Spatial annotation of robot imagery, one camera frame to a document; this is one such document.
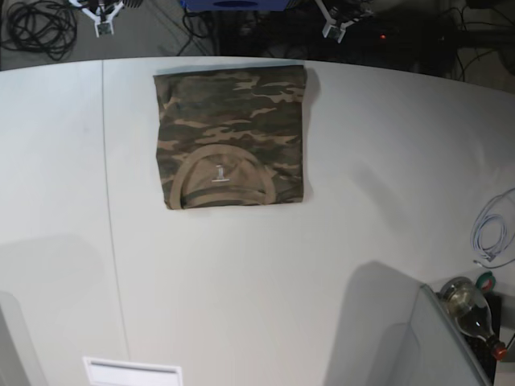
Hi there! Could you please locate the camouflage t-shirt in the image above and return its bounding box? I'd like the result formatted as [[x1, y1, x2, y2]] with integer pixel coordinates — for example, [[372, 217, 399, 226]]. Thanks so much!
[[154, 65, 307, 210]]

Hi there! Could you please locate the blue box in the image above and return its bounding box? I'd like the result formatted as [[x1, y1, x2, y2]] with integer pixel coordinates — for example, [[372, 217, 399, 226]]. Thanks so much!
[[180, 0, 290, 12]]

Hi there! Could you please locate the green tape roll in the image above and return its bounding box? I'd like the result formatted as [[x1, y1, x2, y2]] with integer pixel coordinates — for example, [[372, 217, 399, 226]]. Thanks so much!
[[476, 271, 496, 294]]

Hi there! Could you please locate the clear plastic bottle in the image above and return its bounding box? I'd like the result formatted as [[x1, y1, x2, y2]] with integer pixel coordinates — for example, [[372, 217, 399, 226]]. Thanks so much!
[[439, 277, 508, 361]]

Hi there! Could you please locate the white coiled cable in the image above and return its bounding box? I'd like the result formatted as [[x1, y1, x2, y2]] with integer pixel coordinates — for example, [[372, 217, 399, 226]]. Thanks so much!
[[471, 187, 515, 268]]

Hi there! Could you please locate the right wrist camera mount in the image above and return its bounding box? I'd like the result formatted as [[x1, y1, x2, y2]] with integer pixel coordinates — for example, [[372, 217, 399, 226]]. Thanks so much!
[[68, 0, 125, 38]]

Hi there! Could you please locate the black coiled cable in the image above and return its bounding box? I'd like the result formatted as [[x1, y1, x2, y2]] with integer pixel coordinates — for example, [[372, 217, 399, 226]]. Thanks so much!
[[0, 0, 79, 61]]

